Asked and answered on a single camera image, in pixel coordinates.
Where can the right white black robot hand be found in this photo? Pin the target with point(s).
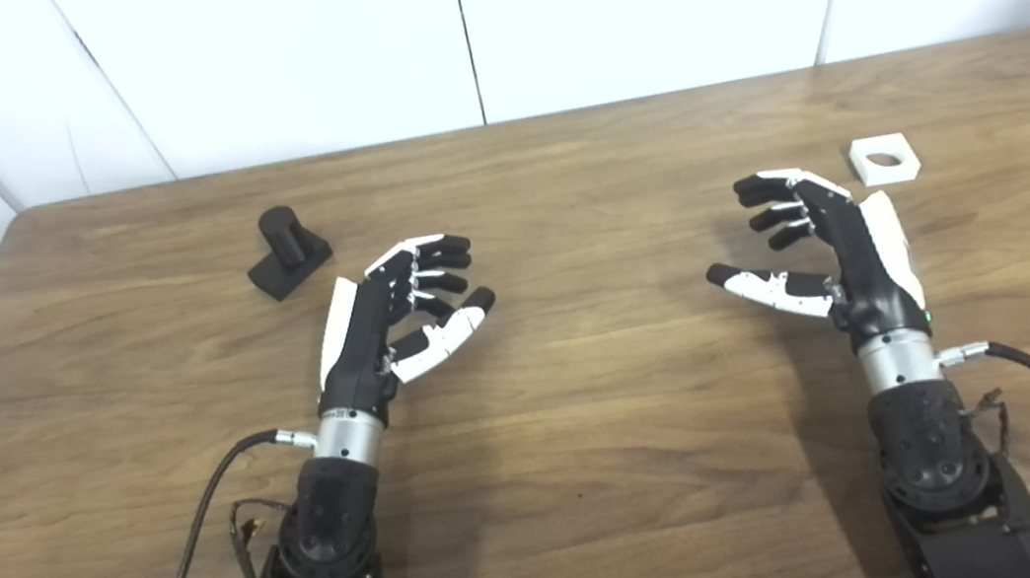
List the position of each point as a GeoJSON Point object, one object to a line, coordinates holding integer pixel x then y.
{"type": "Point", "coordinates": [866, 273]}

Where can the white square piece with hole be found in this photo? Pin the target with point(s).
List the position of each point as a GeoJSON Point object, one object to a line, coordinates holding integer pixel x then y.
{"type": "Point", "coordinates": [898, 171]}

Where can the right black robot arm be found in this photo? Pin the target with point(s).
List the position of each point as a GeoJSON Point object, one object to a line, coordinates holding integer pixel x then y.
{"type": "Point", "coordinates": [928, 443]}

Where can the black peg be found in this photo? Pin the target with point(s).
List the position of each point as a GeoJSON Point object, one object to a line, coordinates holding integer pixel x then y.
{"type": "Point", "coordinates": [286, 249]}

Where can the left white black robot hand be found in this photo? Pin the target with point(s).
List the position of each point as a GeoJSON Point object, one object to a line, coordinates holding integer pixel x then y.
{"type": "Point", "coordinates": [360, 339]}

